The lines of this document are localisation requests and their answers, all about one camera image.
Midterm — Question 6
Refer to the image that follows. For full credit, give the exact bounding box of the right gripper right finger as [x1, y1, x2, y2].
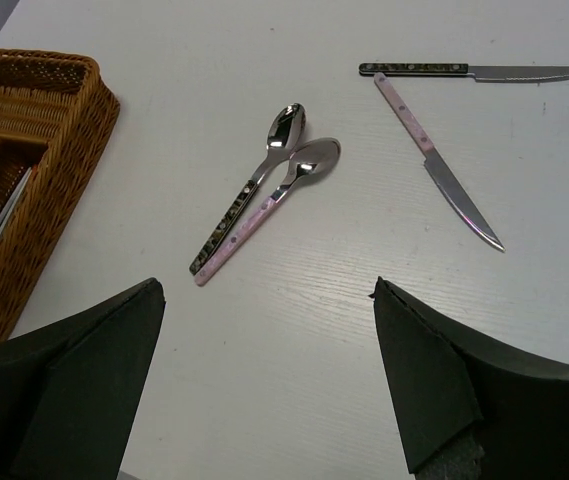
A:
[372, 279, 569, 479]

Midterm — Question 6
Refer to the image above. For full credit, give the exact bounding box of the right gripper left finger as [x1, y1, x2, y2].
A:
[0, 278, 165, 479]

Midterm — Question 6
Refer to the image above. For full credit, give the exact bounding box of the brown wicker cutlery tray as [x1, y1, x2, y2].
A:
[0, 49, 120, 342]

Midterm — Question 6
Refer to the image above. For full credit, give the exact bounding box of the pink handled table knife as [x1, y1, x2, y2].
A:
[373, 73, 505, 253]

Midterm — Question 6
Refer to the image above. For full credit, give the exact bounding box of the pink handled spoon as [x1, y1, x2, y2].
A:
[194, 137, 341, 287]

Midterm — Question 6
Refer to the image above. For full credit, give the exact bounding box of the dark handled spoon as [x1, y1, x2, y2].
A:
[189, 103, 306, 276]

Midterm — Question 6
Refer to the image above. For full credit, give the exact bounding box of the dark handled table knife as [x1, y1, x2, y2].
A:
[358, 62, 569, 83]

